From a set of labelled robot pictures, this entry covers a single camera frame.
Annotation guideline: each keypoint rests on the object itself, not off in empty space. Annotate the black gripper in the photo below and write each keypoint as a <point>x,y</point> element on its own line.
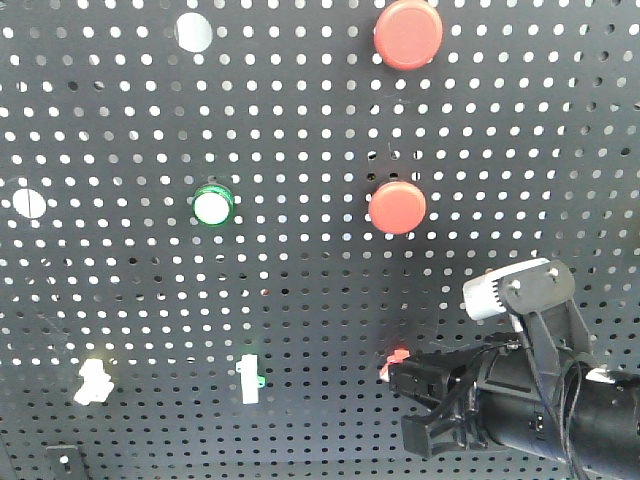
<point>507,404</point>

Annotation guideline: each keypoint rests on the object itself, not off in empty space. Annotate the red toggle switch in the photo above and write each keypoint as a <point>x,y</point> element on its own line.
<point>396,357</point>

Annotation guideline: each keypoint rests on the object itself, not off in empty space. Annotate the yellow toggle switch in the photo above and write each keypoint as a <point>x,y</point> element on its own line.
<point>97,384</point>

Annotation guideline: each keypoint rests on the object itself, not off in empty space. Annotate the lower red mushroom button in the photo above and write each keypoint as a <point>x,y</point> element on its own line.
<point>397,207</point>

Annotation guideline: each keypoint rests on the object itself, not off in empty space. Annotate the red mushroom button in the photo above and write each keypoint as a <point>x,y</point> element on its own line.
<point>408,34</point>
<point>397,207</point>

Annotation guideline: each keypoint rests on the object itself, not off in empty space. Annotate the black perforated pegboard panel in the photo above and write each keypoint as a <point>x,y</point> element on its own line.
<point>522,134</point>

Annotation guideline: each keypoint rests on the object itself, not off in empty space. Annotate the green illuminated push button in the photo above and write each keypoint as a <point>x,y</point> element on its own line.
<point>213,204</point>

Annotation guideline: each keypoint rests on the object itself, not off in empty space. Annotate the upper red mushroom button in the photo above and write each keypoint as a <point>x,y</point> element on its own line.
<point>408,34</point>

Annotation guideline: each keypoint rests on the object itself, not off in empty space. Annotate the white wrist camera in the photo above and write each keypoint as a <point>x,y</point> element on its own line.
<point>481,296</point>

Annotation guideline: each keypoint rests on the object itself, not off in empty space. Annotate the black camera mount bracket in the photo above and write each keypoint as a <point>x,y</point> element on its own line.
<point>542,297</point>

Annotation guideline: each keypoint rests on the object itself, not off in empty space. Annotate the white-green toggle switch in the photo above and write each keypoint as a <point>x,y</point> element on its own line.
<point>251,382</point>

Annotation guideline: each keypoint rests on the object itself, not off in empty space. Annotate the left pegboard mounting bracket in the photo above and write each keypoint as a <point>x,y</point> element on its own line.
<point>66,462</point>

